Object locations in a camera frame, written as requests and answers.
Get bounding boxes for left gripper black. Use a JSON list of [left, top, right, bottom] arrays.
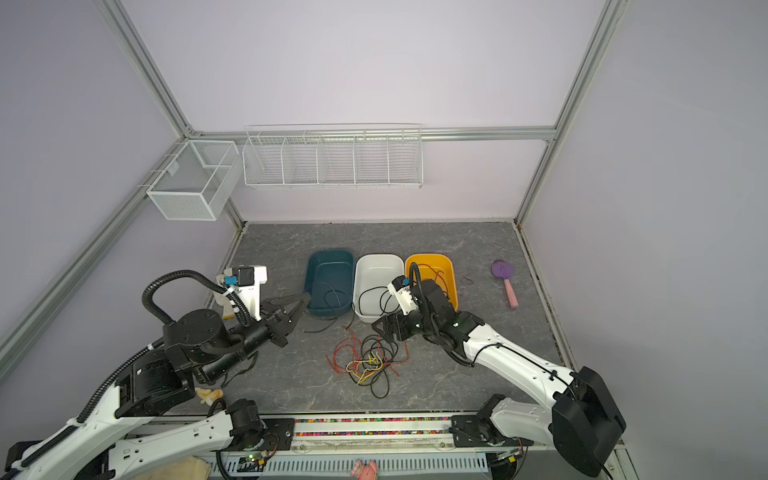
[[204, 292, 313, 383]]

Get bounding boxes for red cable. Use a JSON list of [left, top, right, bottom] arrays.
[[419, 263, 451, 298]]

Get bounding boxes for black cables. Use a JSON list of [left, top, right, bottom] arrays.
[[344, 335, 404, 400]]

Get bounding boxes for black cable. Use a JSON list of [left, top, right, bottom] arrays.
[[357, 285, 400, 318]]

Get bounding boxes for yellow cable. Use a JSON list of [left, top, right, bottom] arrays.
[[347, 355, 388, 385]]

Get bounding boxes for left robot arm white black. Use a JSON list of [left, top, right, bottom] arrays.
[[3, 270, 311, 479]]

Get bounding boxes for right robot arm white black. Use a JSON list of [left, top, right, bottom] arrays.
[[372, 276, 626, 478]]

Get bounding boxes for dark teal plastic bin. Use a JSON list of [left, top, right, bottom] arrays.
[[304, 249, 355, 319]]

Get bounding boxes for yellow plastic bin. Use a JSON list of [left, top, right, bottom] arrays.
[[405, 253, 459, 310]]

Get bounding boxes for white plastic bin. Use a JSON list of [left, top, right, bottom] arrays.
[[353, 254, 405, 324]]

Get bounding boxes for white work glove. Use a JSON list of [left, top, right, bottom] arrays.
[[214, 283, 239, 320]]

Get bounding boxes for purple pink toy trowel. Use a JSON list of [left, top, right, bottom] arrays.
[[491, 259, 519, 309]]

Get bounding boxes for small white mesh basket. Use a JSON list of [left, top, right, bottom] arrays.
[[147, 140, 243, 221]]

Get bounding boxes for pink object at front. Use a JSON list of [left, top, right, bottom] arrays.
[[350, 460, 379, 480]]

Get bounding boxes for beige glove at front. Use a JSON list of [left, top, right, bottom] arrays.
[[135, 456, 211, 480]]

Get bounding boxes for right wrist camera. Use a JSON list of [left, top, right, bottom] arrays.
[[387, 275, 418, 315]]

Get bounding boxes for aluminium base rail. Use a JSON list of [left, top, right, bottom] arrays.
[[122, 409, 626, 457]]

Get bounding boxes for long white wire basket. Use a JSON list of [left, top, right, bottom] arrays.
[[242, 123, 424, 188]]

